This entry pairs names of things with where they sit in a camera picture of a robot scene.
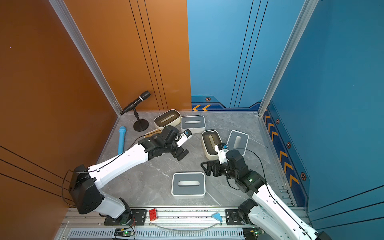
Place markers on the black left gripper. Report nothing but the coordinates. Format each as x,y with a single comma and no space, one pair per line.
180,152

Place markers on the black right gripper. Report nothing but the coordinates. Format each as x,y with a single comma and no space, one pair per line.
216,164

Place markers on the white box grey lid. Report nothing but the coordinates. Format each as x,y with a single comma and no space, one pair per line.
238,140
196,124
188,185

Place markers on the white box bamboo lid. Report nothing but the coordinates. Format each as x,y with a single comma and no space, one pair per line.
153,133

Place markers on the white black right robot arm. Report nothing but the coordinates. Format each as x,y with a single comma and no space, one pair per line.
263,209

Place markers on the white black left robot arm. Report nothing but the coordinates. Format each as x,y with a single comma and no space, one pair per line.
87,183

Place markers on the cream box brown lid right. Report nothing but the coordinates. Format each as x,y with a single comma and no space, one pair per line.
210,139

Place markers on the cream box brown lid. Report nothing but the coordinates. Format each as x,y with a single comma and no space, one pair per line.
170,118
210,139

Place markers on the cream box brown lid rear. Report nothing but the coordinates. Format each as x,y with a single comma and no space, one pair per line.
170,118

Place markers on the black microphone on stand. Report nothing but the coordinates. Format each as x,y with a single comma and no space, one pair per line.
140,124

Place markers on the blue toy microphone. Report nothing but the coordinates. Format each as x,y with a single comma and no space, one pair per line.
122,133

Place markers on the right circuit board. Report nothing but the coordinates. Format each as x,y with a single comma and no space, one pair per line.
252,233

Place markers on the circuit board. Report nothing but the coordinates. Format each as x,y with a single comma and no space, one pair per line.
252,233
124,234

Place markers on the left circuit board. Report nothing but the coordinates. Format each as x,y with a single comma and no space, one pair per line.
124,234

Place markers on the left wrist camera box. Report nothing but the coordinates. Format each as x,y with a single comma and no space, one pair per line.
183,137

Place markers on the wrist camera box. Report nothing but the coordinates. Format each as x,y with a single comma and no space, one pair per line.
222,150
183,137

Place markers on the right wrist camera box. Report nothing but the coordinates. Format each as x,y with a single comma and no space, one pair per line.
222,150

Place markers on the blue triangular piece on rail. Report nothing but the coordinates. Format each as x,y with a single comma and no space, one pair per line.
217,217

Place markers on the red block on rail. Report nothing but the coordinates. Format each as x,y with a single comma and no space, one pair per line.
153,215

